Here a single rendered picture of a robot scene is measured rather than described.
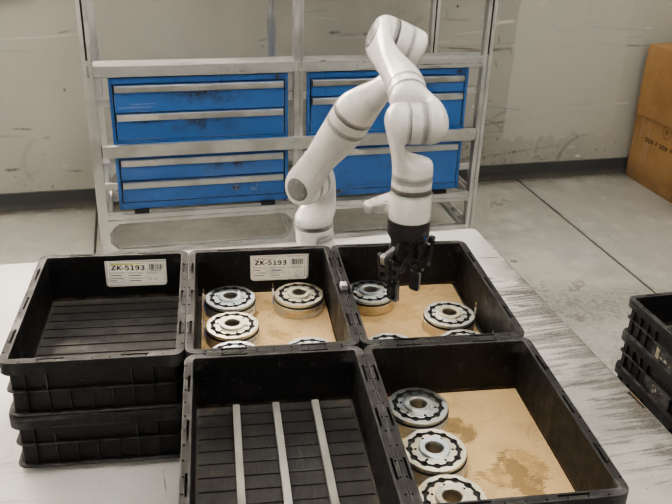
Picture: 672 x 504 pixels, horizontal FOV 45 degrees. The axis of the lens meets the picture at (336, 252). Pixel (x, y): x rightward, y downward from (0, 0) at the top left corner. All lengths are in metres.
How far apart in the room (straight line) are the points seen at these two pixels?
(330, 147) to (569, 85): 3.25
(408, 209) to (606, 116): 3.76
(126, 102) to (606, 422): 2.32
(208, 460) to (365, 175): 2.46
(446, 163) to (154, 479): 2.54
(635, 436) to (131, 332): 1.00
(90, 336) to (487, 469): 0.80
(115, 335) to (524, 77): 3.49
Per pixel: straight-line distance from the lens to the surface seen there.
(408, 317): 1.68
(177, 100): 3.37
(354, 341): 1.40
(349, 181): 3.61
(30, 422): 1.48
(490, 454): 1.35
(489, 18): 3.60
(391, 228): 1.41
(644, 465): 1.62
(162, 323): 1.66
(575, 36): 4.83
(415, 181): 1.36
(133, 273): 1.74
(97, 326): 1.68
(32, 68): 4.24
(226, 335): 1.56
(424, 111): 1.34
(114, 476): 1.51
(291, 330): 1.62
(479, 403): 1.46
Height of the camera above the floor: 1.68
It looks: 26 degrees down
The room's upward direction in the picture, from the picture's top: 2 degrees clockwise
